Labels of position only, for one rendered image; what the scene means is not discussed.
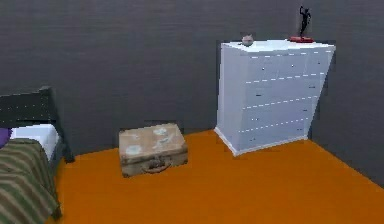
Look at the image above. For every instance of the purple pillow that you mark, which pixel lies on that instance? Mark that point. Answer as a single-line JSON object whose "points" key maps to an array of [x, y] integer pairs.
{"points": [[4, 135]]}

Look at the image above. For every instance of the white chest of drawers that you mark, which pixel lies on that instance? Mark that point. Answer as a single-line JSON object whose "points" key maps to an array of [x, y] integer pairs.
{"points": [[273, 96]]}

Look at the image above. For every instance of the tan suitcase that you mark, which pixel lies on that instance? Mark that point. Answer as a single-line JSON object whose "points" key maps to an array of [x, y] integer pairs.
{"points": [[151, 148]]}

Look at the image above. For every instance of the small grey round object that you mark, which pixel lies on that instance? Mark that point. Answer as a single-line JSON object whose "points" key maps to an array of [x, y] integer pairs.
{"points": [[247, 39]]}

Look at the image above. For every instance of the black statuette on red base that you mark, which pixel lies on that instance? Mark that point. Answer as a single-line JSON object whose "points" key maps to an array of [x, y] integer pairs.
{"points": [[302, 30]]}

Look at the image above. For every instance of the black bed with striped blanket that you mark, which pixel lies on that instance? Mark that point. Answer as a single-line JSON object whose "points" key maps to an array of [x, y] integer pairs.
{"points": [[26, 160]]}

